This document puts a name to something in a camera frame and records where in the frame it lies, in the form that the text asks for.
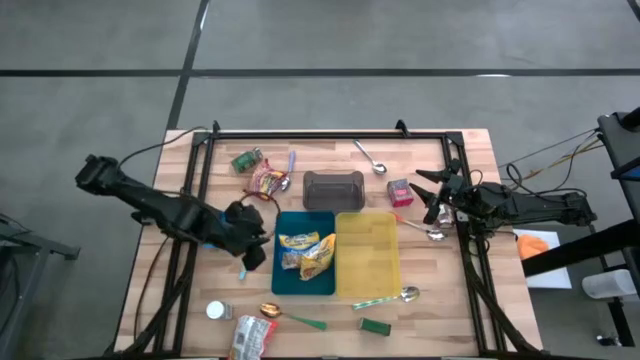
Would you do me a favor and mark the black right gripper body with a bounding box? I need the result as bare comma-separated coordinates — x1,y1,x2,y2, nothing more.
442,172,474,221

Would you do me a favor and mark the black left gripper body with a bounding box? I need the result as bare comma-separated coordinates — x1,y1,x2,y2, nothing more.
222,199,271,249

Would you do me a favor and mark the silver spice packet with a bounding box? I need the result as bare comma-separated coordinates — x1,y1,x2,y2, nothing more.
433,203,456,230

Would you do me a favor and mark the red spice tin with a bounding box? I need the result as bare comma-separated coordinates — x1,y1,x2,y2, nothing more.
386,177,415,208

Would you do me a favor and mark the yellow blue ramen pack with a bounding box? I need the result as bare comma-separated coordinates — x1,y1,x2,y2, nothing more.
278,230,321,252

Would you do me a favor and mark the spoon orange handle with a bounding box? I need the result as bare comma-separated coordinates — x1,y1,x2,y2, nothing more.
389,210,449,243

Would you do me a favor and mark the red ramen noodle pack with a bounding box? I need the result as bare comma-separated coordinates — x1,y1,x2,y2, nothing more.
247,158,290,201

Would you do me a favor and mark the gold spoon green handle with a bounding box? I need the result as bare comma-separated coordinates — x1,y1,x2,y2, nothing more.
258,302,329,331

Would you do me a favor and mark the yellow ramen noodle pack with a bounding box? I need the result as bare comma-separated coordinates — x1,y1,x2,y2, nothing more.
298,232,337,282

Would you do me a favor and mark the green spice jar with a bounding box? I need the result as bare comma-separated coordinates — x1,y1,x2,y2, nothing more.
230,147,265,175

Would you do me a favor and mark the spoon lavender handle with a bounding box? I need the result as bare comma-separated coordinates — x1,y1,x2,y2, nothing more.
279,149,297,193

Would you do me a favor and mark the white red ramen pack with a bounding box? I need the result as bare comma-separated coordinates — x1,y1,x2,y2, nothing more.
228,313,279,360

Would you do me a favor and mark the dark grey translucent bin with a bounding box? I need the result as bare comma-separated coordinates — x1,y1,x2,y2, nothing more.
302,170,366,212

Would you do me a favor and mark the yellow translucent plastic bin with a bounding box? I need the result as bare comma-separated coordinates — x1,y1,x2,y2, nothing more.
334,211,403,300

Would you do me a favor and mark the green spice box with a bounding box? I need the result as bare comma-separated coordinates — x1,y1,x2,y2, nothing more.
357,317,392,337

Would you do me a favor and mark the blue round bowl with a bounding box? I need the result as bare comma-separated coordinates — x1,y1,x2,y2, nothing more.
201,210,229,250

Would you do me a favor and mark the teal blue plastic bin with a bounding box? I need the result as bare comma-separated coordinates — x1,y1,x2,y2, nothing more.
271,210,337,296

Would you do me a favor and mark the all-metal silver spoon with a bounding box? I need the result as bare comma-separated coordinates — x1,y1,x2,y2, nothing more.
352,138,389,176

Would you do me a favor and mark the orange object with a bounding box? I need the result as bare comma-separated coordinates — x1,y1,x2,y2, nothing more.
516,233,550,261

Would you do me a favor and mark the white paper sheet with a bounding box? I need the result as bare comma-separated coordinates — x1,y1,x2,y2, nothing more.
512,228,574,290

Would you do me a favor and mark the black equipment stand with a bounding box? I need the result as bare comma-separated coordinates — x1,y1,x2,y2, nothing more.
522,105,640,349

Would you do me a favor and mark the white plastic container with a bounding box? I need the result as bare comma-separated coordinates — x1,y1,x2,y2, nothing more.
581,268,638,300

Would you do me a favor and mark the grey side table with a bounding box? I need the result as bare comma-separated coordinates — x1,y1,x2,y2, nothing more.
0,212,81,360

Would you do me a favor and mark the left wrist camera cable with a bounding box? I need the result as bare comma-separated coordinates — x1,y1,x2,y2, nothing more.
242,190,282,221

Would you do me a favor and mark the spoon striped green white handle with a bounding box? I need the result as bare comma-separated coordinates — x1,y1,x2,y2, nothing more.
351,285,421,311

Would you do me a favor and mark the thin black floor cable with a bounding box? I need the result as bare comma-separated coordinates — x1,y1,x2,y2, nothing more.
499,127,601,169

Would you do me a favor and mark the thin yellow floor cable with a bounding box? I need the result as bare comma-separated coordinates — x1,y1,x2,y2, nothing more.
519,139,604,176

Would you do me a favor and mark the thin brown cable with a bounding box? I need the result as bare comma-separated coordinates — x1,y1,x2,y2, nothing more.
132,235,171,344

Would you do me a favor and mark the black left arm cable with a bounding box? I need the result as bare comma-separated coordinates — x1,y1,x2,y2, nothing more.
118,125,209,169

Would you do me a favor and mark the black aluminium table frame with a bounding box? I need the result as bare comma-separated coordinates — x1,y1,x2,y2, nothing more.
104,119,541,359

